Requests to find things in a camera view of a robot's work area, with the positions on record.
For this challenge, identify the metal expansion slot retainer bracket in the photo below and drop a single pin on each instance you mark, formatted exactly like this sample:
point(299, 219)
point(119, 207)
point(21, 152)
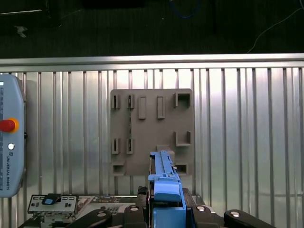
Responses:
point(69, 204)

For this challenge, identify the grey parts rack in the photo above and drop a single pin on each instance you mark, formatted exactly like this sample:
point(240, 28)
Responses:
point(147, 133)

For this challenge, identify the green RAM stick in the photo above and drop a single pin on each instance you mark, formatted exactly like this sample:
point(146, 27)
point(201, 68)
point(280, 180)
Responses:
point(130, 128)

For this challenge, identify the pale blue teach pendant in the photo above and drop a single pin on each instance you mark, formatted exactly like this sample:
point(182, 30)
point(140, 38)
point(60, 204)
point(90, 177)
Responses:
point(12, 166)

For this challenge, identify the black open PC case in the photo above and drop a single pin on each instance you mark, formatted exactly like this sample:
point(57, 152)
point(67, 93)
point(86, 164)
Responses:
point(111, 210)

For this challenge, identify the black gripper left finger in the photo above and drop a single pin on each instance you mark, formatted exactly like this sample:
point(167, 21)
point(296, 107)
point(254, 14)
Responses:
point(134, 218)

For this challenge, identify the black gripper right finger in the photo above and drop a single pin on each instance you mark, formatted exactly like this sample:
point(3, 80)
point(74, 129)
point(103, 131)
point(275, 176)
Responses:
point(200, 218)

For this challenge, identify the hard disk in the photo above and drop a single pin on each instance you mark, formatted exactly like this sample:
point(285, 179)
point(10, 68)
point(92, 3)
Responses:
point(166, 190)

